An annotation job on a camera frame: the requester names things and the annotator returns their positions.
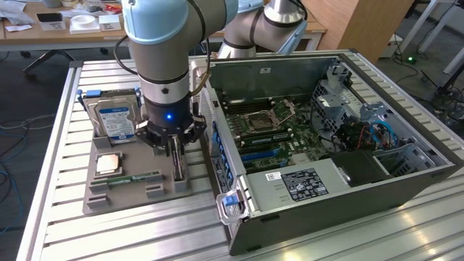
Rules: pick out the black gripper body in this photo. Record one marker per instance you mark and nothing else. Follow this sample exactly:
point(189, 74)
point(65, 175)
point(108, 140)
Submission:
point(168, 117)

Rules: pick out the black graphics card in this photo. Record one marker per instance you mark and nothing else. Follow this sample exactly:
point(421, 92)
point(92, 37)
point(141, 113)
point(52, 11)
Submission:
point(177, 163)

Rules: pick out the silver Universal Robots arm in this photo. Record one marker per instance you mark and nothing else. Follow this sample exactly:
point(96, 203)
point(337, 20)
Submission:
point(158, 54)

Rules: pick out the blue card retention clip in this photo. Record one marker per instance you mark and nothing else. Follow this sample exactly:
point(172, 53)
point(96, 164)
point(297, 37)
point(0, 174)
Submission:
point(226, 178)
point(218, 148)
point(224, 168)
point(214, 127)
point(221, 158)

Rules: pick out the hard disk with blue rails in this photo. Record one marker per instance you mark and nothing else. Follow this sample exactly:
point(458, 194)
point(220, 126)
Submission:
point(113, 119)

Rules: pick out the grey parts rack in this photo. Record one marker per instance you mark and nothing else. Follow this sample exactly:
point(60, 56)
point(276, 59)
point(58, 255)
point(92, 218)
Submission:
point(144, 168)

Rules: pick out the copper-toned CPU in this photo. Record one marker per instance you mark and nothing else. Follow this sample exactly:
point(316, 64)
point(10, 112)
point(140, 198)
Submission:
point(108, 164)

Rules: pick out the black RAM slot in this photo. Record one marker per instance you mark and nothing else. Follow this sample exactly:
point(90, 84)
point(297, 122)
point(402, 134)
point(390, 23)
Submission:
point(249, 110)
point(246, 104)
point(248, 107)
point(246, 101)

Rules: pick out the green RAM stick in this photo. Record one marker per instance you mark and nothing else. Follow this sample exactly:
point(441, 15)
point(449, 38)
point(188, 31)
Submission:
point(126, 179)

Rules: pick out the blue case latch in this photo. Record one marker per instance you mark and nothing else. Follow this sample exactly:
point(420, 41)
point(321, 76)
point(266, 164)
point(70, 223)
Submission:
point(229, 202)

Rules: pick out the green motherboard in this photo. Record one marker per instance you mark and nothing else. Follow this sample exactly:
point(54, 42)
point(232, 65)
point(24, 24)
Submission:
point(302, 140)

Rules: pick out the grey power supply unit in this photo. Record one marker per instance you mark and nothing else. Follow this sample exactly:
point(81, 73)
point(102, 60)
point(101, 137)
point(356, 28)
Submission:
point(268, 190)

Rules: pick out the silver chipset heatsink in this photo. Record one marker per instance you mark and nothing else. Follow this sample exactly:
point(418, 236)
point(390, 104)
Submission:
point(300, 159)

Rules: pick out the silver drive cage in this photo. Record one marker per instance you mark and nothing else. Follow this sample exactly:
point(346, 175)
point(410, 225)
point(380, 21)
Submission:
point(333, 103)

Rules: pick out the small white box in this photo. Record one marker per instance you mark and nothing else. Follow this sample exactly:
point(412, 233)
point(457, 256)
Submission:
point(109, 23)

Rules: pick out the flat white box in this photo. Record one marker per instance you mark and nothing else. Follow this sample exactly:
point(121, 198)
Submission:
point(84, 30)

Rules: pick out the black chair base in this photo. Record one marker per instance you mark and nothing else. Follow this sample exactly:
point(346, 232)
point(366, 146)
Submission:
point(46, 55)

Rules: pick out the red small item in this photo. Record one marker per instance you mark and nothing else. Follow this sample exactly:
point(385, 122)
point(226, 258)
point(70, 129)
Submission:
point(112, 9)

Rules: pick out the wooden desk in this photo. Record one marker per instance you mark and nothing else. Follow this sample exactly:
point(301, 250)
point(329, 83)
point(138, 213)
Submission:
point(53, 38)

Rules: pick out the white tape roll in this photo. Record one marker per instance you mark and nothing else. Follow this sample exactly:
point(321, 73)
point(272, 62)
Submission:
point(73, 20)

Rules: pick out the dark small pouch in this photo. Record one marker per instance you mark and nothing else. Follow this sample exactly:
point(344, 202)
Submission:
point(93, 8)

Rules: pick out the white box with black top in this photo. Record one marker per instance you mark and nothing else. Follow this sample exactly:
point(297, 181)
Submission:
point(52, 25)

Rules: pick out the open grey PC case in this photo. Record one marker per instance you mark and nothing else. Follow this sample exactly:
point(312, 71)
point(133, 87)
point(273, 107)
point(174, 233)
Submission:
point(325, 217)

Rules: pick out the white bowl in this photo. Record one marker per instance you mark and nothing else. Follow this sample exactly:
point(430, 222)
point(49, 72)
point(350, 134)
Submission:
point(68, 2)

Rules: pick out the grey cup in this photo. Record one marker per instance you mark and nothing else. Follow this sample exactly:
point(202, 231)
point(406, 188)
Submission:
point(52, 3)

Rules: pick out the white paper card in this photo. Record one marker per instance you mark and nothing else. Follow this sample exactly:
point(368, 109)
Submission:
point(17, 28)

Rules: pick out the crumpled clear plastic bag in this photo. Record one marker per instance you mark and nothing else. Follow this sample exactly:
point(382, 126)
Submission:
point(14, 13)

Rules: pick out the wooden cabinet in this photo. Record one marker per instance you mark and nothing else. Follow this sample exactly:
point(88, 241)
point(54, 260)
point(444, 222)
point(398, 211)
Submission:
point(362, 32)

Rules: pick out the silver disk bay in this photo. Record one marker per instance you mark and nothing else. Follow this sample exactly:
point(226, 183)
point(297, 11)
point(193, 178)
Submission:
point(416, 160)

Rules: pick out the white box with red button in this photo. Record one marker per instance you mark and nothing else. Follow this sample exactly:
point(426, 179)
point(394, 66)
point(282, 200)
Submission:
point(394, 49)

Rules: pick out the device with green light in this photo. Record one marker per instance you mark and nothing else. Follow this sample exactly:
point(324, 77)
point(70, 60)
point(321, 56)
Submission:
point(410, 59)

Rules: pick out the black equipment stand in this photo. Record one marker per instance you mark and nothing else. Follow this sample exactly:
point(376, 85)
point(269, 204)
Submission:
point(450, 81)

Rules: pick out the silver metal bracket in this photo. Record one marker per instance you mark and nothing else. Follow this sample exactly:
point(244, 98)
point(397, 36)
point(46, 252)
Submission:
point(376, 108)

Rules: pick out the white table frame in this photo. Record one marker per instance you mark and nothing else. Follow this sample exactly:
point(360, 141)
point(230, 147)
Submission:
point(456, 60)

